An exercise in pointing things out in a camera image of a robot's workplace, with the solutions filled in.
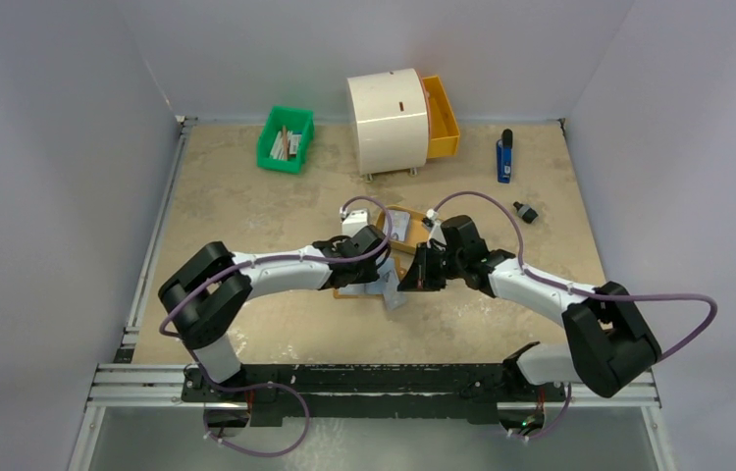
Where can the cream round drawer cabinet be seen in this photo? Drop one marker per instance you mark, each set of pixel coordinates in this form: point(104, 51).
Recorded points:
point(390, 122)

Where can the silver credit cards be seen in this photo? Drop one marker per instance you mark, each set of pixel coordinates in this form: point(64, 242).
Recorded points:
point(400, 223)

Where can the orange open drawer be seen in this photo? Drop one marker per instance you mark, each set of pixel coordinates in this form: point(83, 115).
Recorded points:
point(444, 132)

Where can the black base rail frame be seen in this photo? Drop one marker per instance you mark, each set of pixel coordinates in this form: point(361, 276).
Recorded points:
point(480, 394)

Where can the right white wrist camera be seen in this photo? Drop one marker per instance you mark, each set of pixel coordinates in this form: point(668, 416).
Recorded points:
point(431, 219)

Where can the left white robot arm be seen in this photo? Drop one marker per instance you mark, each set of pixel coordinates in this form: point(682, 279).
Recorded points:
point(203, 298)

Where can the orange card holder wallet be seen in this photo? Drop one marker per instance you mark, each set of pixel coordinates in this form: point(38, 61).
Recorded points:
point(372, 289)

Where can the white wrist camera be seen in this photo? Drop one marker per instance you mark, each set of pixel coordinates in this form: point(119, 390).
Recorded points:
point(352, 221)
point(431, 219)

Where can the small black knob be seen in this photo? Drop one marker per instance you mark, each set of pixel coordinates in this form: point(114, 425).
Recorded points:
point(525, 212)

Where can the green plastic bin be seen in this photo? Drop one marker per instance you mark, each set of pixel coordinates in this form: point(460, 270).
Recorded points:
point(285, 140)

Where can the blue black marker pen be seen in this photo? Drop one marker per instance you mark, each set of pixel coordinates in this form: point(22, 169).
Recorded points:
point(504, 156)

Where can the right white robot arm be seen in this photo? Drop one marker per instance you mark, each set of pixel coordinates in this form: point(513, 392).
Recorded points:
point(608, 342)

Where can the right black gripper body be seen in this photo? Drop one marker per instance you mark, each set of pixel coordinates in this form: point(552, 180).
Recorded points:
point(431, 266)

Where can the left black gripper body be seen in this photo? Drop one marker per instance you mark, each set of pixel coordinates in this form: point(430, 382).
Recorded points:
point(365, 275)

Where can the orange oval tray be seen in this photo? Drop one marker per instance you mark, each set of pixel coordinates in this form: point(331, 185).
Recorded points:
point(417, 233)

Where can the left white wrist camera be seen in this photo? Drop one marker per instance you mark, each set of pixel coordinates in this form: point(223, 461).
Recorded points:
point(352, 221)

